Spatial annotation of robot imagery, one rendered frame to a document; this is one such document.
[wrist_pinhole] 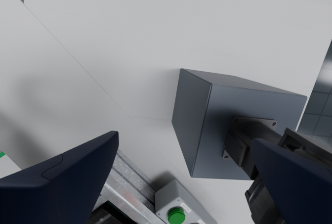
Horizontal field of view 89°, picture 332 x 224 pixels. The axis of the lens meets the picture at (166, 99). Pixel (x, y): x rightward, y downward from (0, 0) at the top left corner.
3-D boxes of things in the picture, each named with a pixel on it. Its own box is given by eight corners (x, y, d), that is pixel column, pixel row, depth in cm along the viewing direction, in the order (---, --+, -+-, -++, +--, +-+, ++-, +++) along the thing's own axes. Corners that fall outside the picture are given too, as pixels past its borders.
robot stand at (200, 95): (234, 75, 42) (309, 96, 23) (222, 127, 45) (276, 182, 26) (180, 67, 40) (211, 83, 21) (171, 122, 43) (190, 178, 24)
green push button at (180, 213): (177, 201, 39) (178, 209, 37) (186, 211, 40) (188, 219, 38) (163, 211, 39) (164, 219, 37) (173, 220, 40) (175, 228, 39)
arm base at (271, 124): (275, 119, 23) (318, 142, 17) (262, 160, 25) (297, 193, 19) (228, 114, 22) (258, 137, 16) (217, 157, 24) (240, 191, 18)
